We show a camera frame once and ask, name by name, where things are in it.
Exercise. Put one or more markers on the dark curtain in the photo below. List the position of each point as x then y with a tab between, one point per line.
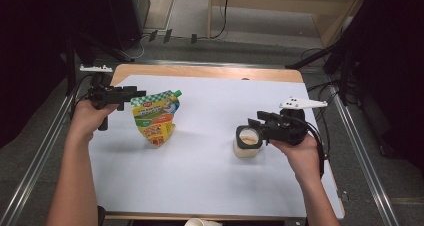
30	52
393	69

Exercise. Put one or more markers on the black bracket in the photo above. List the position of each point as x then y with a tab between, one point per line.
153	35
193	38
167	35

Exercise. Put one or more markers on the person's left hand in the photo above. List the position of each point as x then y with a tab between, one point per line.
85	121

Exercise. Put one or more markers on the person's right hand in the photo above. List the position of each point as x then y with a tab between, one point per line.
305	159

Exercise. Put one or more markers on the green yellow spout pouch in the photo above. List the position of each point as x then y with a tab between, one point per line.
155	119

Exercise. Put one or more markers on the wooden frame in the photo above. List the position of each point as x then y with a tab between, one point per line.
210	19

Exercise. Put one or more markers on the black tripod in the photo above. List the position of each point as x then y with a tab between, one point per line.
310	60

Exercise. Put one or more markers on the black cabinet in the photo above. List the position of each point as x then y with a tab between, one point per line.
123	16

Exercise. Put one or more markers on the black stand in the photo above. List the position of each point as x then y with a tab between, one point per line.
70	79

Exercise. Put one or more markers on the clear jar with black lid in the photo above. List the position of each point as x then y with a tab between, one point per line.
247	141

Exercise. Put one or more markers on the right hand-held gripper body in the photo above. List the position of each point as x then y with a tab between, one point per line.
288	129

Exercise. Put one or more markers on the white paper sheet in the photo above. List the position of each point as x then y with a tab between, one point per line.
200	179

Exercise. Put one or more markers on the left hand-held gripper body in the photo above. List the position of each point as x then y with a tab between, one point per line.
105	95

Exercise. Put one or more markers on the white paper cup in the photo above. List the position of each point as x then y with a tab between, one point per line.
200	223

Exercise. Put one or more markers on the metal floor rail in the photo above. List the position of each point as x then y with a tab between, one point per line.
363	159
40	159
200	63

